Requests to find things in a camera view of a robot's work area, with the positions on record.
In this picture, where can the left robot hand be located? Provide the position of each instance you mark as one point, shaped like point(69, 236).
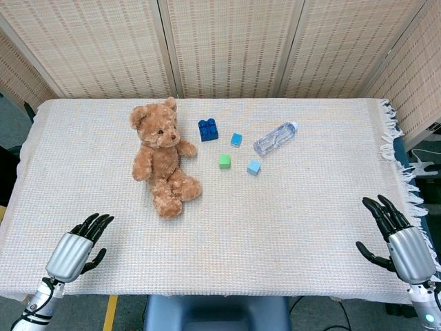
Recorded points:
point(70, 253)

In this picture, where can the green cube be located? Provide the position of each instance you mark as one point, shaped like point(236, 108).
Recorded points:
point(224, 161)

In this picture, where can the brown teddy bear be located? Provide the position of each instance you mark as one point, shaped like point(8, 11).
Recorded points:
point(162, 157)

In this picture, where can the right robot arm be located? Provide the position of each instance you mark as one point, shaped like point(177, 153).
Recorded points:
point(425, 305)

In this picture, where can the bamboo folding screen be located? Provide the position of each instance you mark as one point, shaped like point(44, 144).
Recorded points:
point(220, 45)

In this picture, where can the beige woven tablecloth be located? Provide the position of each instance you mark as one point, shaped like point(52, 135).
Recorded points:
point(213, 224)

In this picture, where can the dark blue building brick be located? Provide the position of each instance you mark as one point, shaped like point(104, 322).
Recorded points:
point(208, 130)

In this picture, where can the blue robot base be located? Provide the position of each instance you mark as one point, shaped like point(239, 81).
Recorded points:
point(215, 313)

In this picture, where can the clear plastic water bottle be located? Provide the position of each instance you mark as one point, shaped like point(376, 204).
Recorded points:
point(274, 138)

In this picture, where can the blue and white cube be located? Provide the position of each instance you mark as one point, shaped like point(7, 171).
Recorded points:
point(236, 139)

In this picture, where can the light blue cube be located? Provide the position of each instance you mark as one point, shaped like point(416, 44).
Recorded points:
point(253, 168)

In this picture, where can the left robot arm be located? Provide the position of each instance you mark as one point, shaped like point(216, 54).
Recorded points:
point(36, 305)

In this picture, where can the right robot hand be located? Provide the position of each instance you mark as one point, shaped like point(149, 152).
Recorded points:
point(410, 253)

